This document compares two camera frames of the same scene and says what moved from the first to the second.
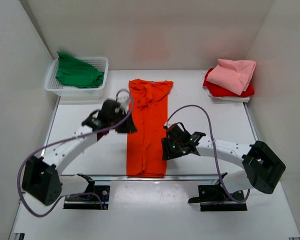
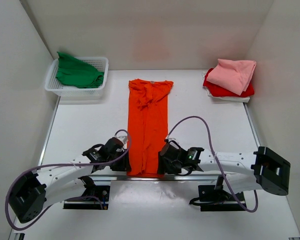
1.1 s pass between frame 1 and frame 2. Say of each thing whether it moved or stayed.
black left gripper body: moved
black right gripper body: moved
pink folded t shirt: stayed
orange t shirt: stayed
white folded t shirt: stayed
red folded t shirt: stayed
